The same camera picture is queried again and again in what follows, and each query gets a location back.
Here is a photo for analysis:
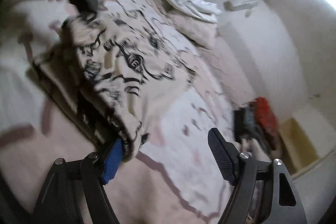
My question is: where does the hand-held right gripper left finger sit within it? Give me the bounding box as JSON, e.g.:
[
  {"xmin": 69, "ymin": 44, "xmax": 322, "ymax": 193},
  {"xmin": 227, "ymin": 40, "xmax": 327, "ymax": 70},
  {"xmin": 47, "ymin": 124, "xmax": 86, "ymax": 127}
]
[{"xmin": 33, "ymin": 139, "xmax": 124, "ymax": 224}]

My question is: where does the fluffy cream pillow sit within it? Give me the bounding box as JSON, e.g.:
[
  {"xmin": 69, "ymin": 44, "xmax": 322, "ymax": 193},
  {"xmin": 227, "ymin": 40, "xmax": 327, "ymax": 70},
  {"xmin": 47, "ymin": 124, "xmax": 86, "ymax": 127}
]
[{"xmin": 168, "ymin": 13, "xmax": 218, "ymax": 50}]

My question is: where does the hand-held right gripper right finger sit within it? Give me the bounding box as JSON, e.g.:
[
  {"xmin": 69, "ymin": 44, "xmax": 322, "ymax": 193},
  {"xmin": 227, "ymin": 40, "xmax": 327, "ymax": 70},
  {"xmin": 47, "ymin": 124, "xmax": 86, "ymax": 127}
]
[{"xmin": 207, "ymin": 128, "xmax": 307, "ymax": 224}]

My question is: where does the bear-print blanket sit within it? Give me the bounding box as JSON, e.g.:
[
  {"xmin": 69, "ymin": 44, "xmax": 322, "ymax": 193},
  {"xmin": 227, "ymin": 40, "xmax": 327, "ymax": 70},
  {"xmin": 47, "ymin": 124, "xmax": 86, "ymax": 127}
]
[{"xmin": 0, "ymin": 0, "xmax": 252, "ymax": 224}]

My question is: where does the cream bear-print shirt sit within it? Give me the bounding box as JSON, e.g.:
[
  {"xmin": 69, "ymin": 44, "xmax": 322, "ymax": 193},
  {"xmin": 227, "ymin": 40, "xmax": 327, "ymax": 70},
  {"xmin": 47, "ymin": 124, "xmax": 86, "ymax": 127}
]
[{"xmin": 26, "ymin": 10, "xmax": 200, "ymax": 163}]

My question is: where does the crumpled white garment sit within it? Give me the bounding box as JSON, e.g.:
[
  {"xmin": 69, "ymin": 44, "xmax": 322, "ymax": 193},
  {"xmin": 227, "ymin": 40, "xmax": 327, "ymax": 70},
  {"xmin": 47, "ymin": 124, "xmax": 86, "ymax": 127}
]
[{"xmin": 154, "ymin": 0, "xmax": 222, "ymax": 23}]

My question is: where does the cream wall shelf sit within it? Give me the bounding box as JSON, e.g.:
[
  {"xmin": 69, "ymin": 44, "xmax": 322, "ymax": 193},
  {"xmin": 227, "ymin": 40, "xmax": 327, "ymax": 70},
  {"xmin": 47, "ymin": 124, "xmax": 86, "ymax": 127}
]
[{"xmin": 278, "ymin": 106, "xmax": 331, "ymax": 177}]

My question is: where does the stack of dark folded clothes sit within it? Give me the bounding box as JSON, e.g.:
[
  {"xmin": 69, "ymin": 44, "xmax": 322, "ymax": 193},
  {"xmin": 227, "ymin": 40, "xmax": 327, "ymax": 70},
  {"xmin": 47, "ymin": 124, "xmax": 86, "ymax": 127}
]
[{"xmin": 234, "ymin": 97, "xmax": 280, "ymax": 153}]

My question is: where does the white wall-mounted device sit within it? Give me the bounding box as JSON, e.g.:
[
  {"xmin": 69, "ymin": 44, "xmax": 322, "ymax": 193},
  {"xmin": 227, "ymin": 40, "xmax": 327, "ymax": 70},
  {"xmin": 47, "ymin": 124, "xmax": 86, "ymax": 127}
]
[{"xmin": 224, "ymin": 0, "xmax": 258, "ymax": 17}]

